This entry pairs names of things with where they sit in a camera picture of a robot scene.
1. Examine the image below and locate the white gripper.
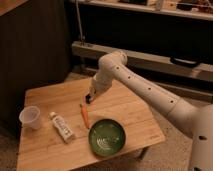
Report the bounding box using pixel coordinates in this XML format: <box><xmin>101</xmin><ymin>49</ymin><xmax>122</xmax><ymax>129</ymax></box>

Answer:
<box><xmin>88</xmin><ymin>73</ymin><xmax>113</xmax><ymax>101</ymax></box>

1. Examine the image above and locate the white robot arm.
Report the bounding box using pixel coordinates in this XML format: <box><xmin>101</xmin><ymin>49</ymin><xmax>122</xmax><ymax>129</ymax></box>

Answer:
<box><xmin>86</xmin><ymin>51</ymin><xmax>213</xmax><ymax>171</ymax></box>

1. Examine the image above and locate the green ceramic bowl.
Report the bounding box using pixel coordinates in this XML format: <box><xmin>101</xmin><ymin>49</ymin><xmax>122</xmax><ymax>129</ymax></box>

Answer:
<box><xmin>88</xmin><ymin>119</ymin><xmax>126</xmax><ymax>157</ymax></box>

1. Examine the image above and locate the translucent plastic cup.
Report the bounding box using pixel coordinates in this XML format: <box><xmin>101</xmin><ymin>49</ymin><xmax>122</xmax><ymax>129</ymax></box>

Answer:
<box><xmin>19</xmin><ymin>106</ymin><xmax>42</xmax><ymax>130</ymax></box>

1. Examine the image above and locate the orange carrot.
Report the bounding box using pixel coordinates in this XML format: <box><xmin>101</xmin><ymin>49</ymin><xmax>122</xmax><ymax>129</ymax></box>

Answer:
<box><xmin>80</xmin><ymin>103</ymin><xmax>90</xmax><ymax>129</ymax></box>

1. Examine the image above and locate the white tube of cream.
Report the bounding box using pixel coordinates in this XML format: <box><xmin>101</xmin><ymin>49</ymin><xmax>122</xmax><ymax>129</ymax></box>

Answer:
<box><xmin>49</xmin><ymin>112</ymin><xmax>74</xmax><ymax>143</ymax></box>

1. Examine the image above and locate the wooden table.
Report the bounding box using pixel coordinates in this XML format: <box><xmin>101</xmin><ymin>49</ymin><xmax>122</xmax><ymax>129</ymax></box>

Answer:
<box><xmin>17</xmin><ymin>79</ymin><xmax>165</xmax><ymax>171</ymax></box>

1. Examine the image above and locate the dark cabinet with wooden top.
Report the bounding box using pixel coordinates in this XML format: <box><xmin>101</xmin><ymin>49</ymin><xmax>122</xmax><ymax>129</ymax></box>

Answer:
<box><xmin>0</xmin><ymin>0</ymin><xmax>70</xmax><ymax>135</ymax></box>

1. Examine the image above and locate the metal shelf rack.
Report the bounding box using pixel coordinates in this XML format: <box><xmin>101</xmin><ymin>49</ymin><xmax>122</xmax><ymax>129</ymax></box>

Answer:
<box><xmin>68</xmin><ymin>0</ymin><xmax>213</xmax><ymax>101</ymax></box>

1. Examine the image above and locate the black handle on shelf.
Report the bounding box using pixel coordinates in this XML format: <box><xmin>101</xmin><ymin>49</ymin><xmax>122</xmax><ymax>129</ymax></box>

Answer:
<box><xmin>170</xmin><ymin>57</ymin><xmax>201</xmax><ymax>68</ymax></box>

